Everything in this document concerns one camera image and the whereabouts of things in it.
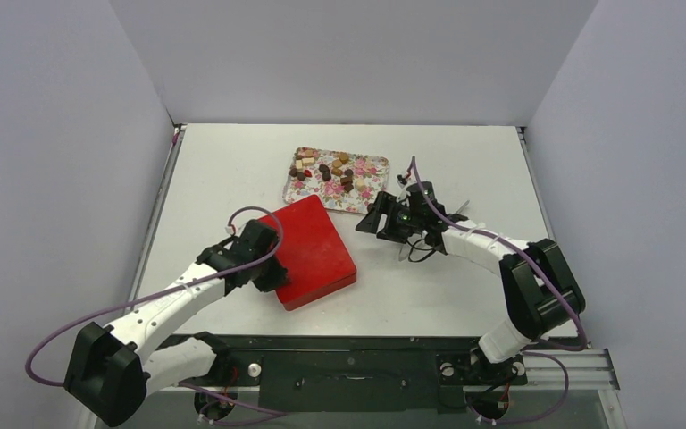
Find red box lid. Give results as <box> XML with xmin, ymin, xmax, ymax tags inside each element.
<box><xmin>259</xmin><ymin>196</ymin><xmax>357</xmax><ymax>282</ymax></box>

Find red chocolate box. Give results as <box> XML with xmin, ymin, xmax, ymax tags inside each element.
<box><xmin>276</xmin><ymin>272</ymin><xmax>357</xmax><ymax>312</ymax></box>

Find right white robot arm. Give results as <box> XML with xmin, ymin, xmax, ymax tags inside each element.
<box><xmin>356</xmin><ymin>181</ymin><xmax>586</xmax><ymax>383</ymax></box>

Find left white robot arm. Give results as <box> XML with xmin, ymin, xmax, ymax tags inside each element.
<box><xmin>63</xmin><ymin>218</ymin><xmax>289</xmax><ymax>427</ymax></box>

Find metal tweezers on table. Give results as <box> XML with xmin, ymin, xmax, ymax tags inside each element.
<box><xmin>398</xmin><ymin>199</ymin><xmax>472</xmax><ymax>263</ymax></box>

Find floral serving tray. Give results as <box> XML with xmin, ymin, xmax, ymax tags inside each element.
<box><xmin>281</xmin><ymin>147</ymin><xmax>390</xmax><ymax>215</ymax></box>

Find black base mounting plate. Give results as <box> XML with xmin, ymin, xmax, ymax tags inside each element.
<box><xmin>186</xmin><ymin>332</ymin><xmax>548</xmax><ymax>414</ymax></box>

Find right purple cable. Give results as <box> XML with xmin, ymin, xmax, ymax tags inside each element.
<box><xmin>409</xmin><ymin>156</ymin><xmax>590</xmax><ymax>426</ymax></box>

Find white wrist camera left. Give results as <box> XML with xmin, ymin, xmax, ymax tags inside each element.
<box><xmin>225</xmin><ymin>223</ymin><xmax>238</xmax><ymax>236</ymax></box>

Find black looped cable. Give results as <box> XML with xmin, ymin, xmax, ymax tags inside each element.
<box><xmin>405</xmin><ymin>236</ymin><xmax>439</xmax><ymax>264</ymax></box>

